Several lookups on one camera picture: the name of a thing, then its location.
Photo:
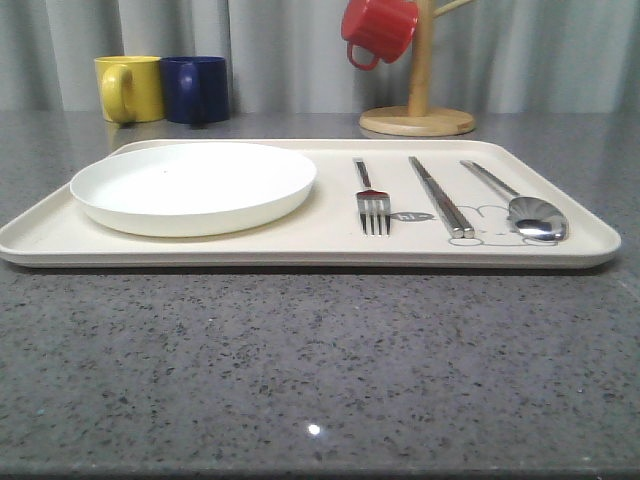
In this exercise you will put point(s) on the white round plate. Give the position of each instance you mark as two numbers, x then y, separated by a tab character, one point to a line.
196	189

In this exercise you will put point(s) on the red mug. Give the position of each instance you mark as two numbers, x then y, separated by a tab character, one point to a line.
378	30

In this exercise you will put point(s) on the yellow mug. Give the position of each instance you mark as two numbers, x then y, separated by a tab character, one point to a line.
130	88

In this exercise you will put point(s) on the dark blue mug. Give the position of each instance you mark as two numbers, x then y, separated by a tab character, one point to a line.
195	89

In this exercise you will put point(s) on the silver fork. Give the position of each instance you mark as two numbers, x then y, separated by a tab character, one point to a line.
374	207

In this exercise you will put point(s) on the silver spoon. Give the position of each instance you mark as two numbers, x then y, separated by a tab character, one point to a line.
531	217

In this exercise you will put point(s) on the silver chopstick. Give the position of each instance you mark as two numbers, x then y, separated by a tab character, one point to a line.
441	201
469	230

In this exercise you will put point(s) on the wooden mug tree stand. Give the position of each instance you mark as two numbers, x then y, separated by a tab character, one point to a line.
419	118

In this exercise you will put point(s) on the beige rabbit serving tray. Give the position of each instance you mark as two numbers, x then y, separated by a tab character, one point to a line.
326	229

